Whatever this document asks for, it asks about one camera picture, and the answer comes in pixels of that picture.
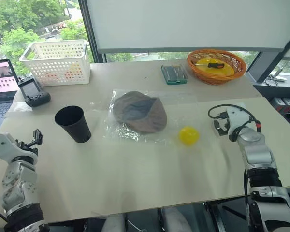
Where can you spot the open laptop computer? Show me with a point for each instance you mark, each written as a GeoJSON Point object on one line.
{"type": "Point", "coordinates": [0, 96]}

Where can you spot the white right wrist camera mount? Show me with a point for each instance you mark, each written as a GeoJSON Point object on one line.
{"type": "Point", "coordinates": [236, 118]}

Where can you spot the black plastic cup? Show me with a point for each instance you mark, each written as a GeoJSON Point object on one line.
{"type": "Point", "coordinates": [76, 128]}

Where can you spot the dark slanted window frame post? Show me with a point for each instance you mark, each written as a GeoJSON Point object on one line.
{"type": "Point", "coordinates": [265, 65]}

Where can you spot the orange toy fruit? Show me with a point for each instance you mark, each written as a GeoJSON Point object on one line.
{"type": "Point", "coordinates": [70, 74]}

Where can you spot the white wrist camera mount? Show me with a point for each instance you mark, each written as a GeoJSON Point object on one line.
{"type": "Point", "coordinates": [2, 145]}
{"type": "Point", "coordinates": [236, 118]}

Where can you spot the white perforated plastic basket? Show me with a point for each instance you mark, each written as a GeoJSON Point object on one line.
{"type": "Point", "coordinates": [54, 72]}

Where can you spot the grey rounded shape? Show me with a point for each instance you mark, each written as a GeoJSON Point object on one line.
{"type": "Point", "coordinates": [176, 221]}
{"type": "Point", "coordinates": [114, 223]}

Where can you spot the white roller blind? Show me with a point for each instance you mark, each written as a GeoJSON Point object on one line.
{"type": "Point", "coordinates": [183, 24]}

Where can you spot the yellow toy fruit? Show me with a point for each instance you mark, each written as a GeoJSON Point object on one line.
{"type": "Point", "coordinates": [78, 68]}

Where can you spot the clear plastic bag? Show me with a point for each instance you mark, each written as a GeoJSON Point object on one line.
{"type": "Point", "coordinates": [181, 106]}

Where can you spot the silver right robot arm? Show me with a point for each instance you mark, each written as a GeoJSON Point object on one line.
{"type": "Point", "coordinates": [256, 149]}

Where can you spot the yellow plastic plate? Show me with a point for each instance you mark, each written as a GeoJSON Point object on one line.
{"type": "Point", "coordinates": [217, 72]}

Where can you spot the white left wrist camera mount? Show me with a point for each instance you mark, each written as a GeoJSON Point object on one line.
{"type": "Point", "coordinates": [2, 145]}

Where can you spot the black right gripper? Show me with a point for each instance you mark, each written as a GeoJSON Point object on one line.
{"type": "Point", "coordinates": [226, 126]}

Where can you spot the yellow plastic ball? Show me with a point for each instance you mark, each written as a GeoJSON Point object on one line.
{"type": "Point", "coordinates": [189, 135]}

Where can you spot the grey charger box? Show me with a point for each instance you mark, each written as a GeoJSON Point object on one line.
{"type": "Point", "coordinates": [288, 101]}
{"type": "Point", "coordinates": [278, 103]}

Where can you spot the brown cap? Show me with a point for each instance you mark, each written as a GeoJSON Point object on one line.
{"type": "Point", "coordinates": [147, 120]}

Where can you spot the black handheld game controller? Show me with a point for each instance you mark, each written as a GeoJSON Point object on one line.
{"type": "Point", "coordinates": [30, 90]}

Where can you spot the orange wicker basket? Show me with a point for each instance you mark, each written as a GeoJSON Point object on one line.
{"type": "Point", "coordinates": [213, 78]}

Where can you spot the green screwdriver bit case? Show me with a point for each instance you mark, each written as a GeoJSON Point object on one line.
{"type": "Point", "coordinates": [175, 74]}

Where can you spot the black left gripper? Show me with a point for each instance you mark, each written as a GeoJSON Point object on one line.
{"type": "Point", "coordinates": [27, 151]}

